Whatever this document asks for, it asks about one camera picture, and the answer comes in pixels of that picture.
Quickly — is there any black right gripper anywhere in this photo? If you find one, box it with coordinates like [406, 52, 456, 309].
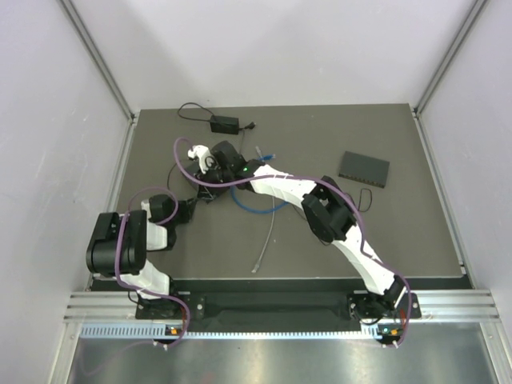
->
[194, 162, 234, 201]

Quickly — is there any black network switch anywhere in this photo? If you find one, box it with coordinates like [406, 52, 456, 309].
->
[338, 151, 390, 188]
[182, 159, 233, 204]

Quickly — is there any blue ethernet cable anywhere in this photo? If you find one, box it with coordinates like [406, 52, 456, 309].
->
[230, 152, 289, 215]

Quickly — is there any black adapter cord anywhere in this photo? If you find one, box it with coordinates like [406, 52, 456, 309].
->
[343, 187, 375, 214]
[166, 102, 257, 189]

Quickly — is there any grey ethernet cable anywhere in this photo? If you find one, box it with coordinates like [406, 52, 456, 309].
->
[250, 146, 278, 275]

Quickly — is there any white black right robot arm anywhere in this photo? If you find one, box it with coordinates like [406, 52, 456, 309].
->
[188, 141, 413, 319]

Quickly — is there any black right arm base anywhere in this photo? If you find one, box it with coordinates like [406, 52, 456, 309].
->
[346, 293, 409, 321]

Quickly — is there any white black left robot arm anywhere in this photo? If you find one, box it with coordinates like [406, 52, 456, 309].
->
[86, 194, 197, 318]

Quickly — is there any black left power adapter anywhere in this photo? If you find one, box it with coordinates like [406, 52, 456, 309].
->
[209, 115, 241, 135]

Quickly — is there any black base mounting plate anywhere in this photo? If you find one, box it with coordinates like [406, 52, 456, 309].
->
[134, 290, 422, 322]

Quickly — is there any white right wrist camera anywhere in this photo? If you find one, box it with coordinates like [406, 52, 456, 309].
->
[187, 145, 218, 174]

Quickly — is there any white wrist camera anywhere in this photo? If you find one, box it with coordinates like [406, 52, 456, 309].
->
[140, 199, 152, 221]
[187, 145, 218, 174]

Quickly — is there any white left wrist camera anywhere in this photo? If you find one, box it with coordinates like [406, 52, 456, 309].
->
[140, 199, 152, 221]

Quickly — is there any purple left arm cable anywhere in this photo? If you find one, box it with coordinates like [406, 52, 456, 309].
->
[114, 186, 191, 349]

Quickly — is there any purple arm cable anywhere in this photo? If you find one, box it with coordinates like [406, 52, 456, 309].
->
[172, 137, 413, 348]
[114, 186, 191, 349]

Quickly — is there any grey slotted cable duct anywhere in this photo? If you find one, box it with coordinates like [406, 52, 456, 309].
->
[80, 322, 383, 340]

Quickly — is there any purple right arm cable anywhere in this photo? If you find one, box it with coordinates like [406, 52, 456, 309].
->
[172, 137, 413, 348]

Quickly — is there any aluminium left corner post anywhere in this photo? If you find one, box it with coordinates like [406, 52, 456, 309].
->
[57, 0, 135, 122]

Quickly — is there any aluminium corner post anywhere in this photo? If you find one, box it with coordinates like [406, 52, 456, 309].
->
[412, 0, 489, 119]
[57, 0, 135, 122]

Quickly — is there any aluminium frame rail front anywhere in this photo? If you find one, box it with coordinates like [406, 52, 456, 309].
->
[64, 290, 499, 322]

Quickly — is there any aluminium right corner post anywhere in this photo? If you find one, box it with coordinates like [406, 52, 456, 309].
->
[412, 0, 489, 119]

